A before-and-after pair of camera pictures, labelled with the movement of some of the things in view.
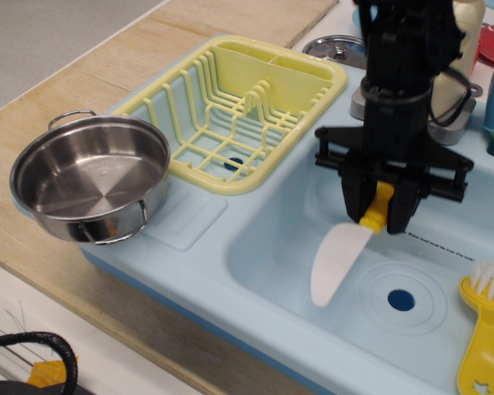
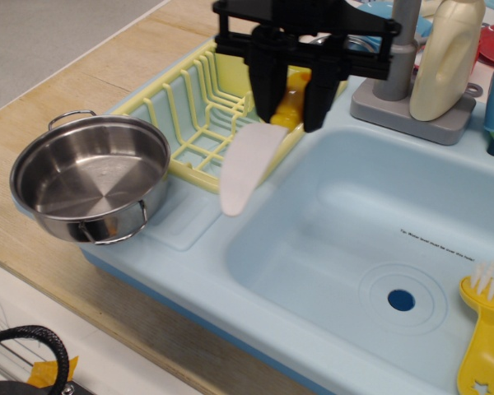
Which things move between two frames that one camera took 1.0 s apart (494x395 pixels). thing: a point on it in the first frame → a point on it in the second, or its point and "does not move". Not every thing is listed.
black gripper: [396, 136] → [336, 38]
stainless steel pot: [92, 178] does not move
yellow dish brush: [487, 292] does not move
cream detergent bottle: [451, 85] does not move
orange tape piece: [48, 373] does not move
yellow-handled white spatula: [343, 244] → [250, 147]
